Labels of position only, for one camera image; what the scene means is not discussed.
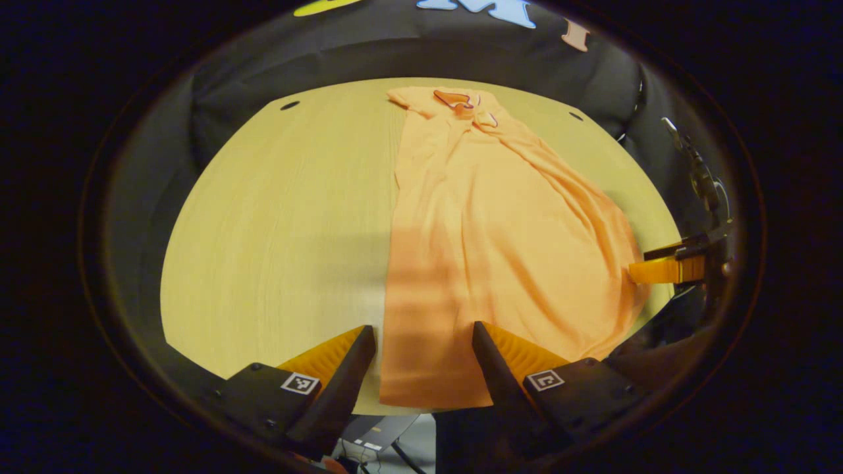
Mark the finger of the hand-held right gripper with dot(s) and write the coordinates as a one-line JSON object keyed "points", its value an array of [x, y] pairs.
{"points": [[678, 250], [665, 271]]}

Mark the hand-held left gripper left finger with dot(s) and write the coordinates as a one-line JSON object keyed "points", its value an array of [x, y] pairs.
{"points": [[342, 395]]}

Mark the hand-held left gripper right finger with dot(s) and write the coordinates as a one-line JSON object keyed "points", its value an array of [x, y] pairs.
{"points": [[504, 388]]}

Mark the orange T-shirt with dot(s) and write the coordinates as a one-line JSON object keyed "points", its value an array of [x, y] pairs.
{"points": [[494, 230]]}

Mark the grey box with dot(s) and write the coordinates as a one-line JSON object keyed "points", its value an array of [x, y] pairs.
{"points": [[382, 431]]}

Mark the black backdrop cloth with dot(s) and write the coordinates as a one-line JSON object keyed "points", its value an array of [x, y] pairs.
{"points": [[369, 52]]}

